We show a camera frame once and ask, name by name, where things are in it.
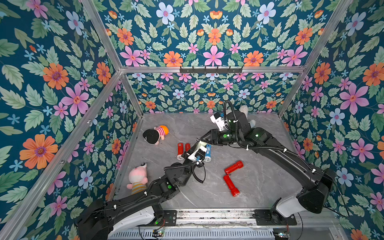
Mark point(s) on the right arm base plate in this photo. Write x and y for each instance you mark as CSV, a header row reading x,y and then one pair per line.
x,y
266,217

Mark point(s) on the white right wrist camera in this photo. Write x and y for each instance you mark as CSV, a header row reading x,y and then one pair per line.
x,y
218,119

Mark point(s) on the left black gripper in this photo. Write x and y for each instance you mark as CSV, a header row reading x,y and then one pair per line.
x,y
201,152

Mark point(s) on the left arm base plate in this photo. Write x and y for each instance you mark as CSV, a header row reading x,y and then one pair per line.
x,y
166,218

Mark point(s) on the black-haired striped plush doll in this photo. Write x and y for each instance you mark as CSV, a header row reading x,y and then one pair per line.
x,y
153,136

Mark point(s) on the white vent grille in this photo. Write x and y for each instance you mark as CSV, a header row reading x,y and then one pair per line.
x,y
194,234

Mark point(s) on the aluminium frame corner post left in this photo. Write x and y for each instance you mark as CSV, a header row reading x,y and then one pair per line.
x,y
100,29

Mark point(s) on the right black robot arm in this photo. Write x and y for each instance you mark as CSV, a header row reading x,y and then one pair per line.
x,y
235,128

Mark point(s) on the black hook rail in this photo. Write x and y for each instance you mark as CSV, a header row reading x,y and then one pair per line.
x,y
211,70

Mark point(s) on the pink pig plush striped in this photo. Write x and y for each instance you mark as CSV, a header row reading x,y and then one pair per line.
x,y
138,179

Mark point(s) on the red flashlight white rim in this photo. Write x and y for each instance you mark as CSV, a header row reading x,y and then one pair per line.
x,y
180,151

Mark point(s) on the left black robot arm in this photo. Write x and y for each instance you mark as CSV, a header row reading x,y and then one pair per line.
x,y
101,218

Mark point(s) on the white bunny plush blue shirt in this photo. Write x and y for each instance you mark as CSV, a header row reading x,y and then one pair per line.
x,y
247,115

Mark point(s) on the blue flashlight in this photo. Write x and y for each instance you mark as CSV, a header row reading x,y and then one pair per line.
x,y
208,154

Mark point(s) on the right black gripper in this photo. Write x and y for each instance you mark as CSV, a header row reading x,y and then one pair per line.
x,y
210,136

